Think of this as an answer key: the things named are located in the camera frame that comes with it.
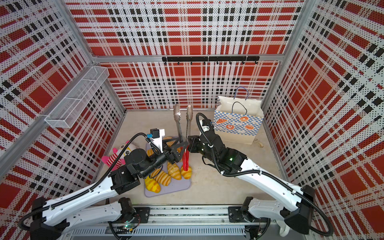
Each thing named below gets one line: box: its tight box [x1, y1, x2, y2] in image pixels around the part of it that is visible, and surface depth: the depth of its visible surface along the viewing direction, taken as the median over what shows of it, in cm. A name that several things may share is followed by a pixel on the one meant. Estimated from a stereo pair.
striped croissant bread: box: [167, 162, 182, 181], surface depth 86 cm
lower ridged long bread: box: [150, 168, 172, 187], surface depth 84 cm
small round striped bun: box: [180, 165, 193, 180], surface depth 86 cm
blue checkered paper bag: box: [213, 87, 264, 145], surface depth 89 cm
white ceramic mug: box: [277, 220, 290, 237], surface depth 66 cm
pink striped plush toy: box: [102, 140, 138, 171], surface depth 90 cm
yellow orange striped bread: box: [145, 176, 161, 193], surface depth 82 cm
